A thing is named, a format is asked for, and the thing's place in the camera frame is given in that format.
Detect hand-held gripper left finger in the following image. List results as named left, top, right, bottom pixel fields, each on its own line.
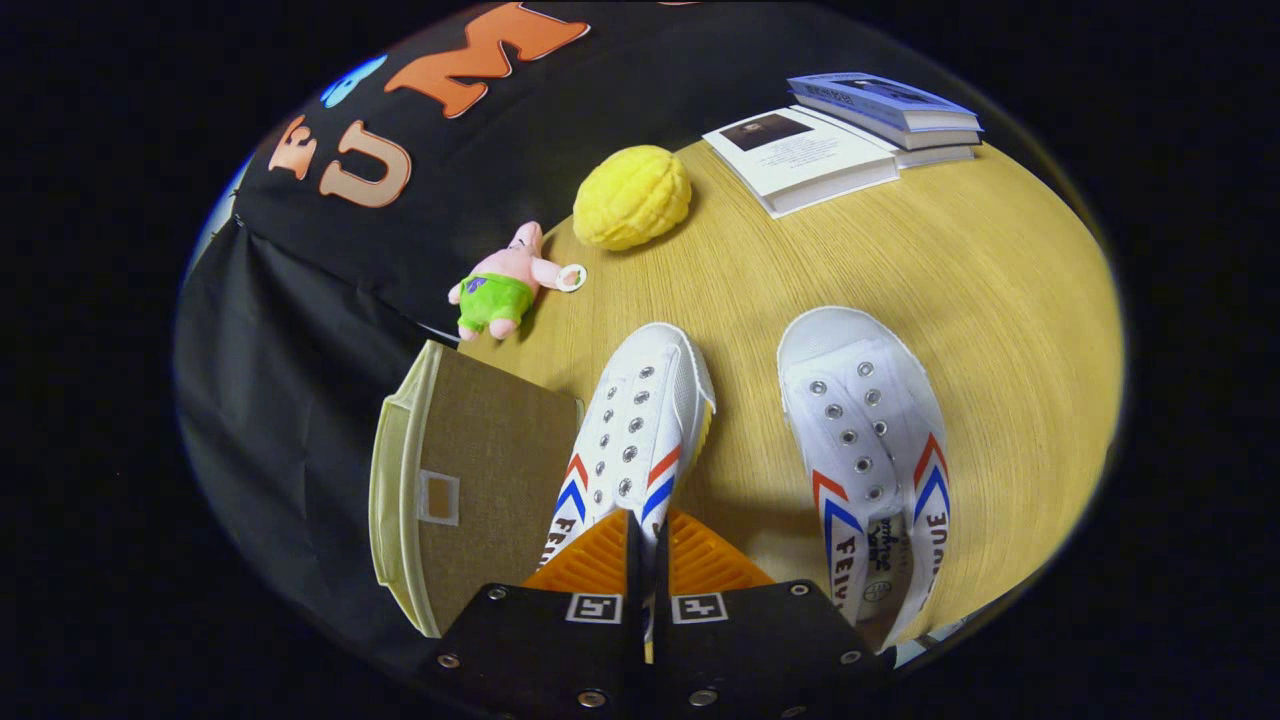
left=420, top=510, right=641, bottom=720

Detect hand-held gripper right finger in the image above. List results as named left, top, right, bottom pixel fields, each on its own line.
left=655, top=510, right=896, bottom=720

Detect brown fabric storage box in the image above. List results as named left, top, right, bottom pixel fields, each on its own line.
left=368, top=340, right=586, bottom=639

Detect white shoe striped sides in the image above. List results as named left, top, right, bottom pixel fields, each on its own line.
left=540, top=322, right=717, bottom=661
left=777, top=306, right=951, bottom=653

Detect pink starfish plush toy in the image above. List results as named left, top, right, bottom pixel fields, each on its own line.
left=448, top=221, right=588, bottom=342

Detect yellow plush bun toy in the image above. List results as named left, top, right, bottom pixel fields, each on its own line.
left=573, top=145, right=693, bottom=252

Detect white book with portrait cover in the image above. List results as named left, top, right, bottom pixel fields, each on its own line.
left=702, top=106, right=901, bottom=219

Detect plain white book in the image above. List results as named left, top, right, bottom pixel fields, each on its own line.
left=800, top=95, right=981, bottom=169

